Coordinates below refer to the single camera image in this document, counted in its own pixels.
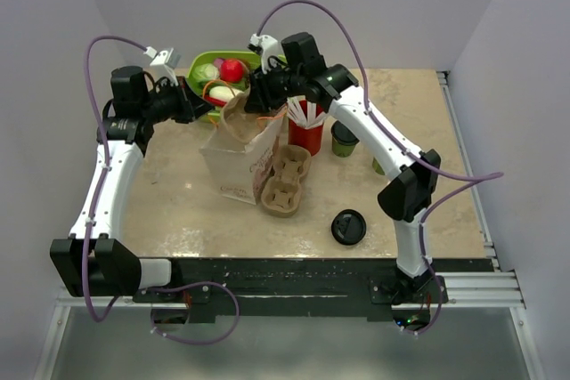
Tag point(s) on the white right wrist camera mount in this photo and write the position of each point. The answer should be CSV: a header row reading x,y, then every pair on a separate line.
x,y
265,46

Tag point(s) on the green cabbage toy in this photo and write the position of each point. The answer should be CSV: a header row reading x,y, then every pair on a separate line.
x,y
204,73

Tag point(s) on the red ribbed cup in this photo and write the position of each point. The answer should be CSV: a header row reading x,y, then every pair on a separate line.
x,y
308,137

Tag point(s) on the black lid stack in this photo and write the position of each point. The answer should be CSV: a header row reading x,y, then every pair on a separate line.
x,y
348,227

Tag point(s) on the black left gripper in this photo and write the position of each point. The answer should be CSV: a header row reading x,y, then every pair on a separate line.
x,y
191,103

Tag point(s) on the single cardboard cup carrier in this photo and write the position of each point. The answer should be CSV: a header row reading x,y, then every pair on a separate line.
x,y
237,125

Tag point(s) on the green plastic bin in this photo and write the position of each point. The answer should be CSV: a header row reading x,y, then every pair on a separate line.
x,y
249,60

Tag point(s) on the red chili toy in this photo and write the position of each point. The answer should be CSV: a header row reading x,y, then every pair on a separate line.
x,y
215,101

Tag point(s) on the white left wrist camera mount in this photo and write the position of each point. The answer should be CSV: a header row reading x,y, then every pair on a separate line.
x,y
164,61

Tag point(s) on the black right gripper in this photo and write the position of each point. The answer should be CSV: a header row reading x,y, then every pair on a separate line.
x,y
262,98

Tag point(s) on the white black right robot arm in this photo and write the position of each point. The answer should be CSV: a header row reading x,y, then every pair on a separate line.
x,y
409,169

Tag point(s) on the black coffee lid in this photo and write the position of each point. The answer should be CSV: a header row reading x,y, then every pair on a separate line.
x,y
342,135

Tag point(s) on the aluminium frame rail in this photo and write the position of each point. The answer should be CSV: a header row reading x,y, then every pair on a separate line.
x,y
482,290

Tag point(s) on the green paper cup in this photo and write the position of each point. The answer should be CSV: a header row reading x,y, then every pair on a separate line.
x,y
341,150
377,167

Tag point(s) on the red apple toy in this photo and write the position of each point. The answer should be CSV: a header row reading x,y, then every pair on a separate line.
x,y
231,70

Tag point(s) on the paper bag orange handles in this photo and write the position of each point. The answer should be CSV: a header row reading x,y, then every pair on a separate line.
x,y
240,171

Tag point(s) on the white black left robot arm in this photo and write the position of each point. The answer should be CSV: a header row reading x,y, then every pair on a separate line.
x,y
93,255

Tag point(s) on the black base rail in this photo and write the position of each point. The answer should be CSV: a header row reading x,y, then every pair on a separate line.
x,y
318,288

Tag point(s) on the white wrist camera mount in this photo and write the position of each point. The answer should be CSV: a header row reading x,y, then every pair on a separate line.
x,y
164,61
265,46

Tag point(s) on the white radish toy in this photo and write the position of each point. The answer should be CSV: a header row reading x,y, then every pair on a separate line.
x,y
223,93

